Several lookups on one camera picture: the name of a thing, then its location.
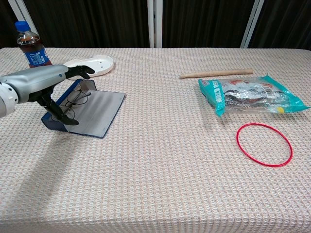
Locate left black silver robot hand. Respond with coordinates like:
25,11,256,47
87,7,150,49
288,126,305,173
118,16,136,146
0,64,95,126

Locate black wire eyeglasses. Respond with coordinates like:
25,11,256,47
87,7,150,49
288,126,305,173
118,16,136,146
58,89,92,122

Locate blue rectangular box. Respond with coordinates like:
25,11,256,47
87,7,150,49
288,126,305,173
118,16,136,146
40,79,126,139

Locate beige textured tablecloth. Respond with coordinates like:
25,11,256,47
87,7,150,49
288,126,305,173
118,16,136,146
0,47,311,233

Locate cola bottle with blue cap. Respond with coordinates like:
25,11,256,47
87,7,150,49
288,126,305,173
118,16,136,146
14,21,53,68

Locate black pleated curtain panel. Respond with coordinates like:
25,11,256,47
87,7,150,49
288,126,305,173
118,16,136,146
23,0,149,49
249,0,311,51
0,0,19,49
162,0,256,49

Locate white oval plastic tray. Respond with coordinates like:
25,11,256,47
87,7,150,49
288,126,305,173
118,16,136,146
63,55,114,78

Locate wooden stick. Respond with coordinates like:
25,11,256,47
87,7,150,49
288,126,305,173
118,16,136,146
179,69,254,79

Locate teal clear snack bag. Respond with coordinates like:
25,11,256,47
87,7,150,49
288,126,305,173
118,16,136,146
198,74,311,117

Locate white frame post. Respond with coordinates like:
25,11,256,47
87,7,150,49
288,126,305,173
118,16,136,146
8,0,39,33
240,0,265,49
147,0,163,49

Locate red ring band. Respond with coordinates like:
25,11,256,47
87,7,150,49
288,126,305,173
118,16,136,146
236,123,293,167

